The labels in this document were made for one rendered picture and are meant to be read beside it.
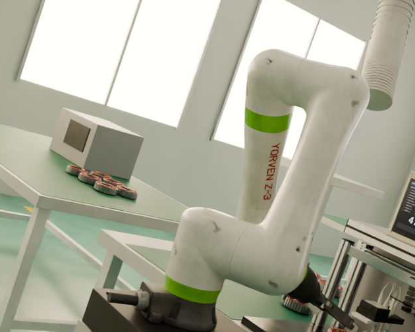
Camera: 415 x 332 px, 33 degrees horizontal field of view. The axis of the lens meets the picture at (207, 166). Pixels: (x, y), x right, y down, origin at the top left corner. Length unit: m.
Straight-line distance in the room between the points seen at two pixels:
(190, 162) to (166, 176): 0.30
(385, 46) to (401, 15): 0.18
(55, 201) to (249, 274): 1.57
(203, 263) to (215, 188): 6.05
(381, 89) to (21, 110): 3.78
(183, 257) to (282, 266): 0.22
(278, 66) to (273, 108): 0.10
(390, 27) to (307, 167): 1.90
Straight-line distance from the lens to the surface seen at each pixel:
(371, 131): 9.06
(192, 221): 1.50
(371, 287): 2.37
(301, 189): 1.49
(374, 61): 3.25
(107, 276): 2.62
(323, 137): 1.52
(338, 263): 2.25
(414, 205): 2.17
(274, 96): 1.61
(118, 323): 1.54
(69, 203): 2.95
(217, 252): 1.48
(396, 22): 3.36
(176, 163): 7.15
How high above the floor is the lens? 1.30
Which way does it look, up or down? 5 degrees down
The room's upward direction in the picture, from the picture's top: 19 degrees clockwise
